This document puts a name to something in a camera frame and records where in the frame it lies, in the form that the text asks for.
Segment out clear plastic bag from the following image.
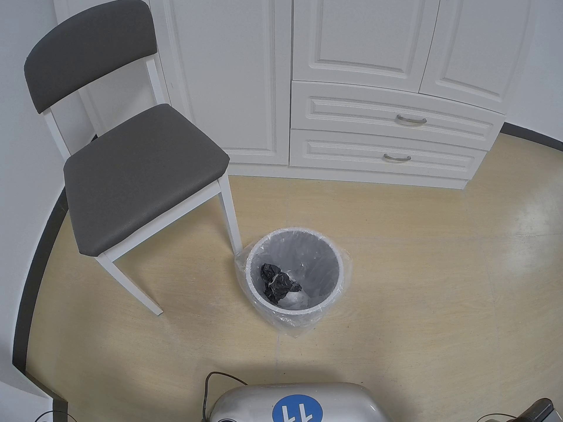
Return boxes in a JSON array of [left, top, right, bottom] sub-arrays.
[[235, 226, 353, 341]]

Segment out black plastic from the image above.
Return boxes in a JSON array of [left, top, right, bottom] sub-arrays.
[[259, 261, 303, 305]]

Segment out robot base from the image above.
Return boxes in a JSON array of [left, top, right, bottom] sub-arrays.
[[211, 382, 390, 422]]

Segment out white trash bin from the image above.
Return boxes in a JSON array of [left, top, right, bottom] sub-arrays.
[[246, 225, 344, 329]]

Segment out white chair with grey cushions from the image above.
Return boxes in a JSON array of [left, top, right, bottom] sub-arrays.
[[24, 0, 242, 317]]

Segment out white wardrobe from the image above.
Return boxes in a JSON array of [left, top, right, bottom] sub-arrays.
[[50, 0, 538, 190]]

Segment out black cable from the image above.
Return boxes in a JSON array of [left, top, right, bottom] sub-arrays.
[[201, 371, 250, 422]]

